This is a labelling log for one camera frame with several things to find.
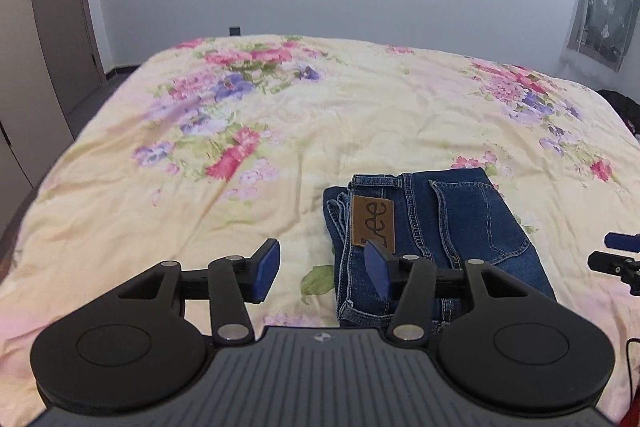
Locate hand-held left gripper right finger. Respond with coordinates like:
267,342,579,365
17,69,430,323
364,240,558,344

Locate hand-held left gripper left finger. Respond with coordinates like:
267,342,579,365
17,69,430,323
102,238,281,345

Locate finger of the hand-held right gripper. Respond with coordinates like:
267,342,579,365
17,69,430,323
604,232,640,252
587,250,640,298

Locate blue denim pants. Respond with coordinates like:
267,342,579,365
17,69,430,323
322,167,557,333

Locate dark cloth pile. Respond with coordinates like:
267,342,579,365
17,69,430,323
597,88,640,138

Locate floral yellow blanket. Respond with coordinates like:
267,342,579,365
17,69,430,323
0,34,640,427

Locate grey-green patterned curtain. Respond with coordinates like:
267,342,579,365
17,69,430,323
565,0,640,72

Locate grey wardrobe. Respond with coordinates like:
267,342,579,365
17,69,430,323
0,0,108,192

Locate black cable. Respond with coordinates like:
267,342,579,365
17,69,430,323
625,338,640,403

